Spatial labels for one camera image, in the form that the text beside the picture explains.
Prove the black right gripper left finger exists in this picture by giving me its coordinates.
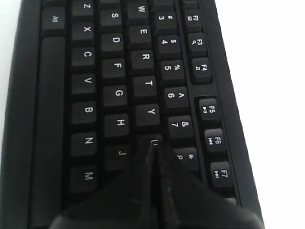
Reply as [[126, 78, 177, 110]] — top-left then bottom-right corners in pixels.
[[50, 145, 157, 229]]

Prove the black acer keyboard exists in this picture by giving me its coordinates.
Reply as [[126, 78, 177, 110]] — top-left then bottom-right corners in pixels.
[[0, 0, 264, 229]]

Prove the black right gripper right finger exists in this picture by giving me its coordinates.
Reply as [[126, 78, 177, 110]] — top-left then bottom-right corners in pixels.
[[154, 143, 264, 229]]

